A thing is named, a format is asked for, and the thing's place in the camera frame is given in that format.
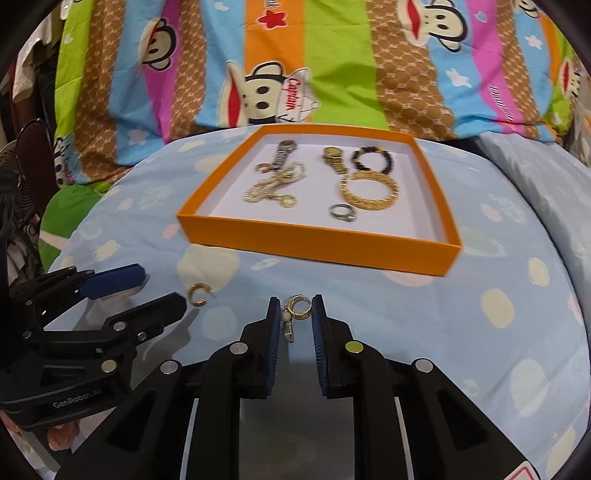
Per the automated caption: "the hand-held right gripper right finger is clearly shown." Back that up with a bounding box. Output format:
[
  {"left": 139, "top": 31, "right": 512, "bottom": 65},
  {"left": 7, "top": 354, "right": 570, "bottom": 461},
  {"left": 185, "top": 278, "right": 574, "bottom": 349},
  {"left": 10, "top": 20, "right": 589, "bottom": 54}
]
[{"left": 311, "top": 294, "right": 532, "bottom": 480}]

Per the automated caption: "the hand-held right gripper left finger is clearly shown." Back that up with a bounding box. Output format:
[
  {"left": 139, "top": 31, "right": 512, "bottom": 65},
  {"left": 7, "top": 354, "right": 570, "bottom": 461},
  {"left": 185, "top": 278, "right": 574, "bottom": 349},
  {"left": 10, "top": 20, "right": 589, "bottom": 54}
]
[{"left": 55, "top": 296, "right": 283, "bottom": 480}]

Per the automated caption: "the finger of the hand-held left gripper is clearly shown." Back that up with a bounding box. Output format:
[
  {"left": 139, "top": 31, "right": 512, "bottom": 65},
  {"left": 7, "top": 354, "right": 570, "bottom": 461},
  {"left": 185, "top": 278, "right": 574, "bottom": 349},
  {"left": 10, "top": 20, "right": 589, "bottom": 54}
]
[
  {"left": 9, "top": 264, "right": 147, "bottom": 330},
  {"left": 32, "top": 292, "right": 188, "bottom": 344}
]

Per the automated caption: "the orange cardboard box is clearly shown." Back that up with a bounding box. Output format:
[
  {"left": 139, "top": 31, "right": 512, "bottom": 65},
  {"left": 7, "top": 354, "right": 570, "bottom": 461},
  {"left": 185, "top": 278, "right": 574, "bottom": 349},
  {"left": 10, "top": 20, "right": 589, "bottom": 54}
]
[{"left": 177, "top": 124, "right": 464, "bottom": 278}]

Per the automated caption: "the gold bangle bracelet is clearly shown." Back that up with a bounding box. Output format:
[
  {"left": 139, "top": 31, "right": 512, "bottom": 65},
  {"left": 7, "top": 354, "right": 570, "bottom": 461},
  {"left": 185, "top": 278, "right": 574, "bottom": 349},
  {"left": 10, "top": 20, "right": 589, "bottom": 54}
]
[{"left": 339, "top": 171, "right": 400, "bottom": 212}]

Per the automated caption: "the dark bead bracelet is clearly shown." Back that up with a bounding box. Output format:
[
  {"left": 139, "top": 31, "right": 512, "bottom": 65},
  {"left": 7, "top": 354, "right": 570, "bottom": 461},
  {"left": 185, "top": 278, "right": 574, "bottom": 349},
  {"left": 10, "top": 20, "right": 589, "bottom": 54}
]
[{"left": 351, "top": 145, "right": 398, "bottom": 174}]

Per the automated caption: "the gold wrist watch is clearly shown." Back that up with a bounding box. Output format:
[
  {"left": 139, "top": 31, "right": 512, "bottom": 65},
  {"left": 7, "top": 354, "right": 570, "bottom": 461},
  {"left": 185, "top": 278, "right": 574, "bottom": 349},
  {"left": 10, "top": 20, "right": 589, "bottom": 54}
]
[{"left": 321, "top": 145, "right": 347, "bottom": 175}]

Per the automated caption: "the silver wrist watch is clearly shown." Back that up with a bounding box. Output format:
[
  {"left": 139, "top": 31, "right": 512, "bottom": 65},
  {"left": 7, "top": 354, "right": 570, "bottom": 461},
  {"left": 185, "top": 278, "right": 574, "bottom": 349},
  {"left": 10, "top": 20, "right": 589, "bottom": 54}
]
[{"left": 268, "top": 140, "right": 298, "bottom": 174}]

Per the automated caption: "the green cushion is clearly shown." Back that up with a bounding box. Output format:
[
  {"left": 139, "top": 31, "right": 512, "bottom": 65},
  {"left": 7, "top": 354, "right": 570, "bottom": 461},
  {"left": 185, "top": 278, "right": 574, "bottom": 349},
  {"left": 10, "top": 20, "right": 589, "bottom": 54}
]
[{"left": 38, "top": 182, "right": 109, "bottom": 273}]

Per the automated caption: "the light blue patterned bed sheet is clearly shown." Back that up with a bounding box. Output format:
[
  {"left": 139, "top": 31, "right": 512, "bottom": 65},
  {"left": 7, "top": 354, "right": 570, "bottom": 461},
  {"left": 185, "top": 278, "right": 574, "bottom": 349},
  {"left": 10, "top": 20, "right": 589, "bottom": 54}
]
[{"left": 46, "top": 122, "right": 591, "bottom": 480}]

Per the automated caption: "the dark electric fan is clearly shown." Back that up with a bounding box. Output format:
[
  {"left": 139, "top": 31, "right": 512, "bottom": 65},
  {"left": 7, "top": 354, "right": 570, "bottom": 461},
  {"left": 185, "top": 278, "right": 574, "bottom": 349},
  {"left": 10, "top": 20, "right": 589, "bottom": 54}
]
[{"left": 0, "top": 138, "right": 42, "bottom": 259}]

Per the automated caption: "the dark brown chair back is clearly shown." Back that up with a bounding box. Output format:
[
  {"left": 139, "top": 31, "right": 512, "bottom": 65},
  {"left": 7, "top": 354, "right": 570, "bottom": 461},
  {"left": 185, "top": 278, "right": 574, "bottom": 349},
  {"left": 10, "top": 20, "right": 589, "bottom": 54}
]
[{"left": 14, "top": 119, "right": 58, "bottom": 204}]

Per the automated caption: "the striped monkey print blanket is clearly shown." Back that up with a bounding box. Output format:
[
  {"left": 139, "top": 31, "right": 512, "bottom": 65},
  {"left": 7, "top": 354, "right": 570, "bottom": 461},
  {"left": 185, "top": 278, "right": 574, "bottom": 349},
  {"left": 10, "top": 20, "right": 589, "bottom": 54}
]
[{"left": 53, "top": 0, "right": 587, "bottom": 195}]

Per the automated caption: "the pale blue duvet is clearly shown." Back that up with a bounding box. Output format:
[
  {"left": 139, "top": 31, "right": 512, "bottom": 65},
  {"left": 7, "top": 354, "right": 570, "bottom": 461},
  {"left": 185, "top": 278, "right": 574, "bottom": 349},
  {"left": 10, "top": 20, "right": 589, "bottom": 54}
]
[{"left": 475, "top": 131, "right": 591, "bottom": 287}]

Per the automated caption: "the grey floral cloth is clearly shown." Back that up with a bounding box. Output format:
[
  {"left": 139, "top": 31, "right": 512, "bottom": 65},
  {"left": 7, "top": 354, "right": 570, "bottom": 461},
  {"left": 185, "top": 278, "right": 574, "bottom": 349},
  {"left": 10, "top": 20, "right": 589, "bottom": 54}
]
[{"left": 570, "top": 97, "right": 591, "bottom": 167}]

